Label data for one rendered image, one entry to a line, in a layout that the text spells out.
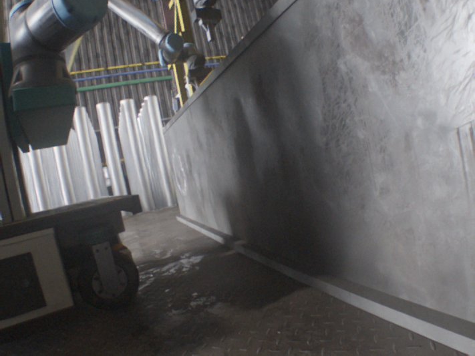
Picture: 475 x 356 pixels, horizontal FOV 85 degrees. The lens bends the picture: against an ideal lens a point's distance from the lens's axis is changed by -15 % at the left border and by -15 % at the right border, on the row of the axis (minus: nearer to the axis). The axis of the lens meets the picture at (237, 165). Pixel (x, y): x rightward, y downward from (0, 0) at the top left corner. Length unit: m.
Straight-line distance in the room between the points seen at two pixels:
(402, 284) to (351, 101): 0.36
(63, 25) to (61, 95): 0.18
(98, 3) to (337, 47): 0.58
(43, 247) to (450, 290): 0.84
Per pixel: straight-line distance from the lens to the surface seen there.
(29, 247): 0.82
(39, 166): 3.74
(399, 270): 0.63
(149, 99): 3.78
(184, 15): 2.07
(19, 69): 0.94
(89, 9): 0.83
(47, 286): 0.84
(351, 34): 0.60
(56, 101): 0.87
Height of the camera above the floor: 0.36
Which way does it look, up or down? 1 degrees down
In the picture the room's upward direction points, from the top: 12 degrees counter-clockwise
